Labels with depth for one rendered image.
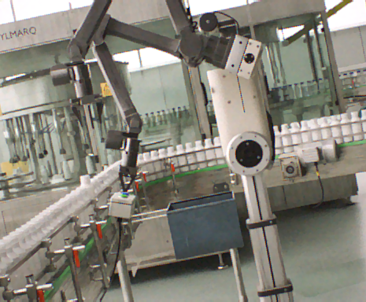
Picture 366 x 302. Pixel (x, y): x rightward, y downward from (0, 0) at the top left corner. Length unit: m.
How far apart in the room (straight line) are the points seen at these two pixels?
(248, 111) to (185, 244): 0.98
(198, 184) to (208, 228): 1.28
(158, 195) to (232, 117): 1.96
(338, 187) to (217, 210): 5.10
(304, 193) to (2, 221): 3.32
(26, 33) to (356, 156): 3.16
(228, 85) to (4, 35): 4.15
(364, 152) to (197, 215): 1.41
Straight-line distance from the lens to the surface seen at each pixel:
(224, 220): 3.55
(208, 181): 4.83
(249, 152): 2.79
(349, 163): 4.66
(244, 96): 2.77
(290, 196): 8.52
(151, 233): 6.62
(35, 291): 1.73
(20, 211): 6.76
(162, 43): 3.09
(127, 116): 2.98
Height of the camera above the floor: 1.40
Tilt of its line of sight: 3 degrees down
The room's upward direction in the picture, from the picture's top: 11 degrees counter-clockwise
